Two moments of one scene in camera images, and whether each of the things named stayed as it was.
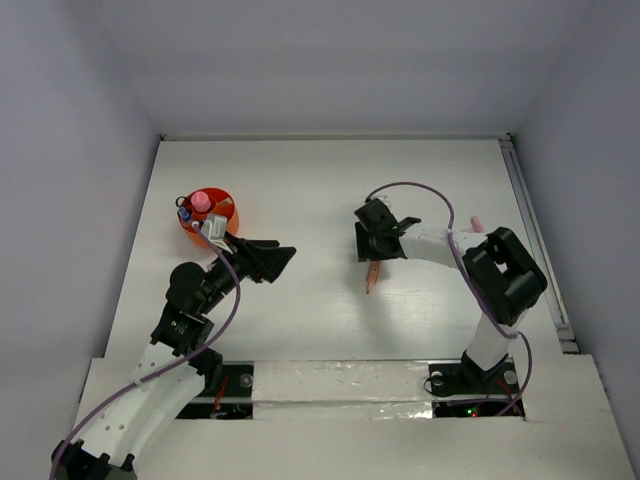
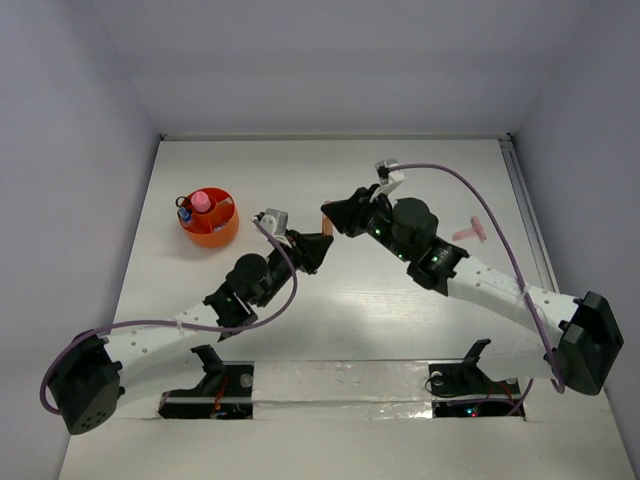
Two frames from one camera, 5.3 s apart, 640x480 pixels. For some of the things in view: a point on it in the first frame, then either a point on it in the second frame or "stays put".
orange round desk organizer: (204, 202) stays put
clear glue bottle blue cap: (184, 214) stays put
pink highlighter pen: (477, 226) stays put
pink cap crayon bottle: (200, 201) stays put
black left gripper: (270, 256) to (305, 249)
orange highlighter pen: (373, 274) to (327, 226)
